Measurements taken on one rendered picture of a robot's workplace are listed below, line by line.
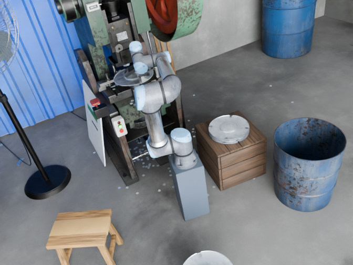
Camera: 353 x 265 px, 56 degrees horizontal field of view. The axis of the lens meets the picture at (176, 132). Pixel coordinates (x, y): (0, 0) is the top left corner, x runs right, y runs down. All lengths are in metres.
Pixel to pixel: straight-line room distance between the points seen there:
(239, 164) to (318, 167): 0.57
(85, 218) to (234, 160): 1.04
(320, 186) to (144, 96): 1.23
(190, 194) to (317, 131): 0.95
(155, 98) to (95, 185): 1.35
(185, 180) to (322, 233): 0.91
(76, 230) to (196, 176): 0.77
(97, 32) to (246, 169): 1.38
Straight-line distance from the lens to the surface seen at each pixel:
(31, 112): 3.75
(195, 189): 2.14
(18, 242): 2.69
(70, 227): 2.11
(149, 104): 1.61
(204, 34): 4.16
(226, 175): 2.40
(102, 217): 2.07
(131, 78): 2.39
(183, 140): 1.90
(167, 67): 1.80
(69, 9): 2.22
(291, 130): 2.38
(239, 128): 2.40
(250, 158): 2.41
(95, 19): 2.22
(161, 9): 2.55
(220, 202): 2.42
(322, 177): 2.17
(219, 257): 1.89
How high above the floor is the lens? 1.85
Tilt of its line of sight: 37 degrees down
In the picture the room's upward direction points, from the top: 10 degrees counter-clockwise
